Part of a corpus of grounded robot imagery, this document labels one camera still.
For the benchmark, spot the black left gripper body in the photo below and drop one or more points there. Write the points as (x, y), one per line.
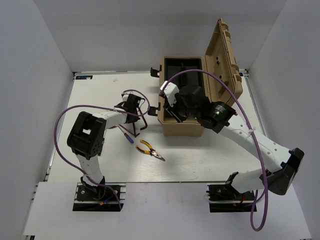
(135, 119)

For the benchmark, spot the black toolbox inner tray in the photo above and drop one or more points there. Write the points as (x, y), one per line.
(173, 66)

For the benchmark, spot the large brown hex key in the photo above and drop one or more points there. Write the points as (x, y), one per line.
(144, 120)

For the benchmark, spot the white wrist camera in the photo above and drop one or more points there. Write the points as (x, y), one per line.
(168, 91)
(125, 95)

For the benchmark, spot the blue XDOF label sticker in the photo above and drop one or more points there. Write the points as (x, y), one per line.
(83, 77)

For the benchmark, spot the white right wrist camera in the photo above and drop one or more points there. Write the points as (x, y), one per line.
(168, 91)

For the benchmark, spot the tan plastic toolbox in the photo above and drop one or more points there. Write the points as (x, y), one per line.
(213, 73)

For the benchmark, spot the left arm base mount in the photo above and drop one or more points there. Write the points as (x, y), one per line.
(87, 201)

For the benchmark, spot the blue red screwdriver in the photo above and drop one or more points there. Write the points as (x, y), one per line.
(130, 140)

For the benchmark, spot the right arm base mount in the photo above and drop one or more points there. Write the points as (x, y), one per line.
(224, 199)

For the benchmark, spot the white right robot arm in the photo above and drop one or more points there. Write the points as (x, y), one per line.
(280, 163)

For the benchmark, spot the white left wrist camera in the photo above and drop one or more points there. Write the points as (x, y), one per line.
(125, 95)

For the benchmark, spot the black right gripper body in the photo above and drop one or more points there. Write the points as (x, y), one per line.
(179, 111)

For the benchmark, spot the yellow black needle-nose pliers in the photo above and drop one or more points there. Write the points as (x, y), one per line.
(151, 151)

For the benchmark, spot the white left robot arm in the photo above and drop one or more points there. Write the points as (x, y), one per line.
(86, 138)

